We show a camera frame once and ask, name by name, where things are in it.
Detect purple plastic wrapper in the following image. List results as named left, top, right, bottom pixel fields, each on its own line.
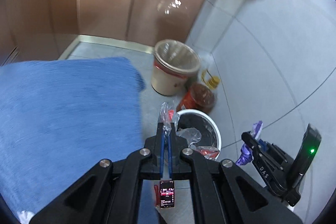
left=235, top=120, right=264, bottom=166

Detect clear plastic wrapper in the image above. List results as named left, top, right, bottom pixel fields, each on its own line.
left=158, top=102, right=180, bottom=136

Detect white trash bucket black liner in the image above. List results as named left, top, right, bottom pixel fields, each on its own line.
left=176, top=109, right=222, bottom=161

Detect beige trash bin with liner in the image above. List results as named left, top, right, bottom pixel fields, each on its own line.
left=151, top=39, right=201, bottom=96

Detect brown kitchen cabinets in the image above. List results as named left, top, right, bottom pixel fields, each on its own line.
left=1, top=0, right=205, bottom=64

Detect smartphone with red screen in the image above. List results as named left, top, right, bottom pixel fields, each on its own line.
left=154, top=180, right=175, bottom=209

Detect yellow capped oil bottle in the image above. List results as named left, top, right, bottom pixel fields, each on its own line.
left=176, top=69, right=221, bottom=114

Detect blue towel table cover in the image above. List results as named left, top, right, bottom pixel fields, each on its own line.
left=1, top=57, right=145, bottom=223

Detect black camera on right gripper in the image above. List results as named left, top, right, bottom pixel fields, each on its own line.
left=286, top=123, right=322, bottom=188

